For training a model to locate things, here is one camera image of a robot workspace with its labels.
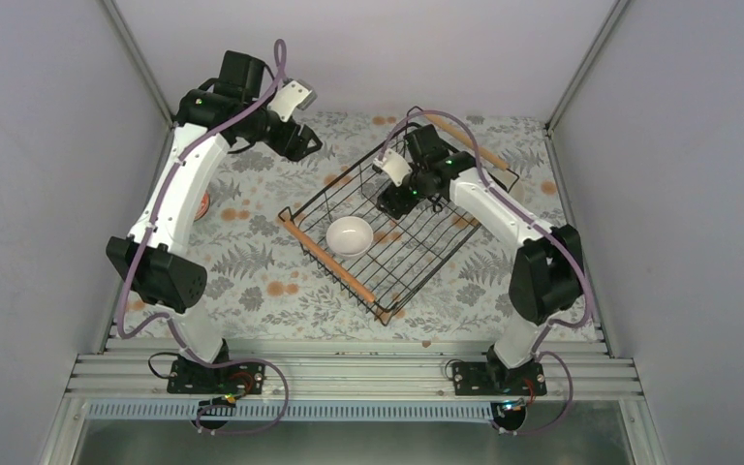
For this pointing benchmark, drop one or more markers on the pink patterned bowl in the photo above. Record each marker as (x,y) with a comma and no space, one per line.
(203,207)

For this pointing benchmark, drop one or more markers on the floral tablecloth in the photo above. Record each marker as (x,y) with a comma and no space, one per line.
(256,269)

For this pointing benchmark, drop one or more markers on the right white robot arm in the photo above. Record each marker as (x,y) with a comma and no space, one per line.
(547,264)

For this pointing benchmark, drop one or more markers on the aluminium rail frame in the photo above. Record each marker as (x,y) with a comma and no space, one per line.
(389,371)

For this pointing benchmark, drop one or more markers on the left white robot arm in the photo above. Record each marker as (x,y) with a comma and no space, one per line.
(248,101)

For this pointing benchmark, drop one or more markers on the black wire dish rack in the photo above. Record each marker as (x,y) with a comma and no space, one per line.
(426,263)

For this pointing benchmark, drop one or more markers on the perforated cable duct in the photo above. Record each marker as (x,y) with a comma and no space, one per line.
(256,410)

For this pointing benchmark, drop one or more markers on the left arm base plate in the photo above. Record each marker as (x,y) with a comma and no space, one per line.
(187,377)

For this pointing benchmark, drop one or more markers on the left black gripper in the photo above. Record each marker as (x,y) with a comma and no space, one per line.
(296,151)

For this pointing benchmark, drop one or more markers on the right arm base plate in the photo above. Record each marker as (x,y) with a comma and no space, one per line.
(493,379)

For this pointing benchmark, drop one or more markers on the beige ceramic bowl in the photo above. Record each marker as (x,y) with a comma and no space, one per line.
(517,191)

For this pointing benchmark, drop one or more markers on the white ceramic bowl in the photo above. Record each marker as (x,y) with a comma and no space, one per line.
(349,236)

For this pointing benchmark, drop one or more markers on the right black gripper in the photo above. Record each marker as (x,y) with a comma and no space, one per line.
(391,201)

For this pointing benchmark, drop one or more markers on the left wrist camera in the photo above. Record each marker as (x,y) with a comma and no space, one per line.
(293,95)

